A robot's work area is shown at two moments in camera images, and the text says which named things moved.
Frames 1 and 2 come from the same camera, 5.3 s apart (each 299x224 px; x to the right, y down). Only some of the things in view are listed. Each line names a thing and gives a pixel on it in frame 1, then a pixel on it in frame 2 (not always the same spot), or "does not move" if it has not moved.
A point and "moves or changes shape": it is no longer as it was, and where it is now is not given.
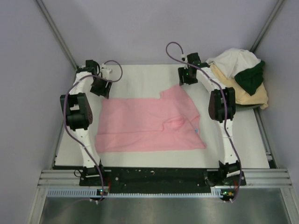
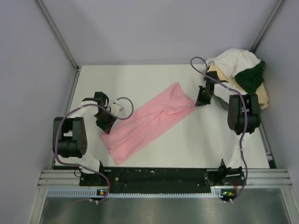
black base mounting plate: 161,180 does not move
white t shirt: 231,60 does not move
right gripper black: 182,80 -> 200,101
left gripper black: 103,91 -> 106,127
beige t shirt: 260,97 does not move
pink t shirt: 170,122 moves or changes shape
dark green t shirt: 250,78 does not move
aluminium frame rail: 267,177 does not move
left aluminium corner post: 55,31 does not move
